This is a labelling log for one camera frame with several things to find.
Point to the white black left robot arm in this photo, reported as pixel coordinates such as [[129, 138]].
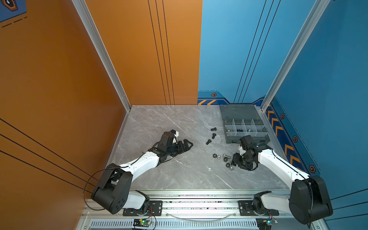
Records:
[[112, 191]]

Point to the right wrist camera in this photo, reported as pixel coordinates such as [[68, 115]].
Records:
[[247, 142]]

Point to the aluminium corner post left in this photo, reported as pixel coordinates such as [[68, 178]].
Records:
[[94, 35]]

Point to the aluminium corner post right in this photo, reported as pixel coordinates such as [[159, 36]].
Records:
[[309, 25]]

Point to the aluminium corner post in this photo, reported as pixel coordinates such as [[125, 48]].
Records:
[[309, 25], [94, 35]]

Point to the aluminium front rail frame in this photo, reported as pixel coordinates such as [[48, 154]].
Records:
[[181, 210]]

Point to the green circuit board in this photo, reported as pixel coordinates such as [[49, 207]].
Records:
[[266, 224], [141, 223]]

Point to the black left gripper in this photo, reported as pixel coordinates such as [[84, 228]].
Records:
[[186, 148]]

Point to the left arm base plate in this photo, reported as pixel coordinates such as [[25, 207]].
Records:
[[151, 208]]

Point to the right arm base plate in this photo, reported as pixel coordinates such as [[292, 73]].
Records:
[[246, 208]]

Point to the right green circuit board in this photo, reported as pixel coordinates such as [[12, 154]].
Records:
[[266, 224]]

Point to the grey plastic organizer box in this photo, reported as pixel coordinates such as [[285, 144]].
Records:
[[242, 120]]

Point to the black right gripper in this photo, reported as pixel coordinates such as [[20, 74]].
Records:
[[235, 161]]

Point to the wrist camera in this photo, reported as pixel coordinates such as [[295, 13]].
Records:
[[247, 142], [176, 134]]

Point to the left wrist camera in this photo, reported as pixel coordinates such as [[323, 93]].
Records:
[[176, 134]]

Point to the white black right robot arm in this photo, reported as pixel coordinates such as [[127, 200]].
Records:
[[308, 199]]

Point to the left green circuit board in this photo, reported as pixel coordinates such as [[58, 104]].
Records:
[[141, 223]]

